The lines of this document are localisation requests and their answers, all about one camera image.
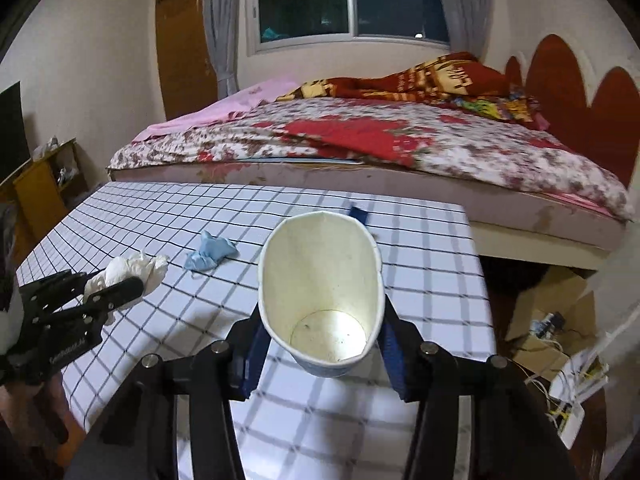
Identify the white tissue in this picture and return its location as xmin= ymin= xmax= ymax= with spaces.
xmin=84 ymin=252 xmax=168 ymax=312

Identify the blue white paper cup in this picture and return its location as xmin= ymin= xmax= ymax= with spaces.
xmin=258 ymin=210 xmax=385 ymax=378

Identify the white modem box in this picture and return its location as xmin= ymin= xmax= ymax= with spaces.
xmin=549 ymin=403 xmax=585 ymax=450

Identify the white wifi router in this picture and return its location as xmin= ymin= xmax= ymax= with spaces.
xmin=549 ymin=349 xmax=610 ymax=405

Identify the brown cardboard box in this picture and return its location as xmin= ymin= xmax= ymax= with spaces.
xmin=506 ymin=268 xmax=597 ymax=382

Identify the wooden side cabinet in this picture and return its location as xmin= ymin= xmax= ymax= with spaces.
xmin=1 ymin=139 xmax=89 ymax=266

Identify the light blue crumpled mask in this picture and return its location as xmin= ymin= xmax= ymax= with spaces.
xmin=183 ymin=231 xmax=238 ymax=272

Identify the white checkered tablecloth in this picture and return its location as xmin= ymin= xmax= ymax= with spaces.
xmin=17 ymin=182 xmax=495 ymax=479

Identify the black television screen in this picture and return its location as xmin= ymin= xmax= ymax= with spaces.
xmin=0 ymin=82 xmax=32 ymax=182

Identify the dark blue crumpled cloth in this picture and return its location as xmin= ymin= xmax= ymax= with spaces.
xmin=348 ymin=204 xmax=369 ymax=226

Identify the brown wooden door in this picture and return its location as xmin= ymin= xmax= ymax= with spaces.
xmin=155 ymin=0 xmax=217 ymax=119

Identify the bed with floral bedding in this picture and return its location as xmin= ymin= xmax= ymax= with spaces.
xmin=106 ymin=77 xmax=637 ymax=271

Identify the grey left curtain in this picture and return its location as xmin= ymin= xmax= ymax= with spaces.
xmin=203 ymin=0 xmax=239 ymax=100

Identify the grey curtain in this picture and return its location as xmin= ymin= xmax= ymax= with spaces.
xmin=432 ymin=0 xmax=497 ymax=61
xmin=203 ymin=0 xmax=239 ymax=100

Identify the red scalloped headboard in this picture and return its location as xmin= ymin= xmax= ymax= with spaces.
xmin=506 ymin=34 xmax=639 ymax=185

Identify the red patterned blanket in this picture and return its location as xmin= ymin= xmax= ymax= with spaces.
xmin=277 ymin=52 xmax=549 ymax=131

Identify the grey right curtain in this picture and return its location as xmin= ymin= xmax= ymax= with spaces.
xmin=432 ymin=0 xmax=497 ymax=61

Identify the window with white frame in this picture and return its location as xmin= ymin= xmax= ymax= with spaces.
xmin=247 ymin=0 xmax=449 ymax=52

